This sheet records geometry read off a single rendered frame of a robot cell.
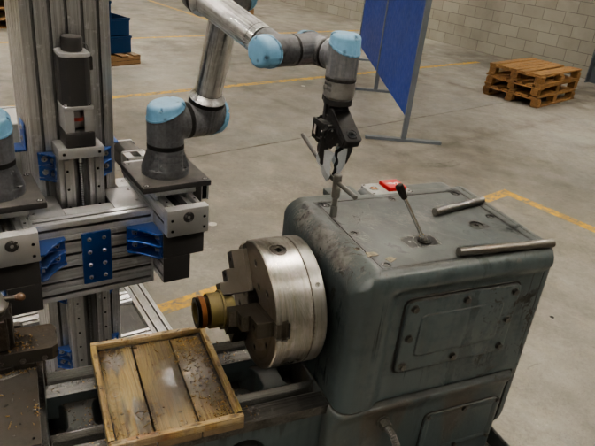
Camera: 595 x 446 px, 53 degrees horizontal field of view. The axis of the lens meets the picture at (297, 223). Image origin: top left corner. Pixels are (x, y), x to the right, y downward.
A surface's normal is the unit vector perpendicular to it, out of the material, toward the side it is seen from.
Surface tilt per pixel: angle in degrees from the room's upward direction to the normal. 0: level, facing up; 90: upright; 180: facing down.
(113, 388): 0
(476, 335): 90
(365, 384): 89
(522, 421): 0
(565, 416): 0
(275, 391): 57
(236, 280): 51
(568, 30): 90
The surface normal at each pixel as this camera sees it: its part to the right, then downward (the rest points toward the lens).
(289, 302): 0.38, -0.11
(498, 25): -0.76, 0.22
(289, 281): 0.33, -0.38
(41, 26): 0.52, 0.43
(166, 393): 0.10, -0.89
